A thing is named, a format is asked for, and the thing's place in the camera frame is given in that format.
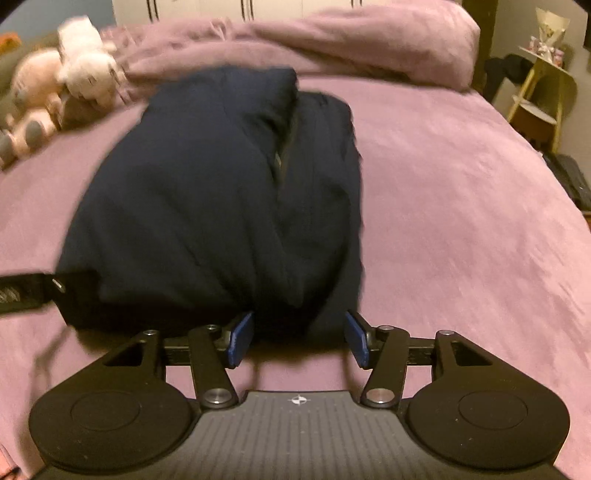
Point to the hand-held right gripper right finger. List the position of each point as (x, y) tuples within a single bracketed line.
[(356, 342)]

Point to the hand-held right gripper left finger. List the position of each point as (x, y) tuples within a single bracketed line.
[(240, 342)]

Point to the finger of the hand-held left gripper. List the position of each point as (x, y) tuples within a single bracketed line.
[(27, 294)]

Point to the navy blue garment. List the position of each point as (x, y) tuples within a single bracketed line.
[(221, 198)]

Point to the pink bed sheet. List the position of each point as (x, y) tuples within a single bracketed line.
[(461, 221)]

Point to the pink plush toy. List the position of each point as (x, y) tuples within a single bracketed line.
[(34, 97)]

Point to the orange item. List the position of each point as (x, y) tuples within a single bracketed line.
[(9, 42)]

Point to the black bag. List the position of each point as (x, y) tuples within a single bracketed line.
[(570, 177)]

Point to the pink duvet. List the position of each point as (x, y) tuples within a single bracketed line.
[(323, 46)]

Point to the dark clothing on chair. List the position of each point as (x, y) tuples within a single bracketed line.
[(508, 74)]

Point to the yellow side table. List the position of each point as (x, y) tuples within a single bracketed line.
[(551, 97)]

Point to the white wardrobe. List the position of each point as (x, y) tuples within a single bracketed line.
[(277, 8)]

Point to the wrapped flower bouquet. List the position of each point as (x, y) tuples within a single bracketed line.
[(549, 34)]

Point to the dark wooden bed post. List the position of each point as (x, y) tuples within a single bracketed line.
[(485, 41)]

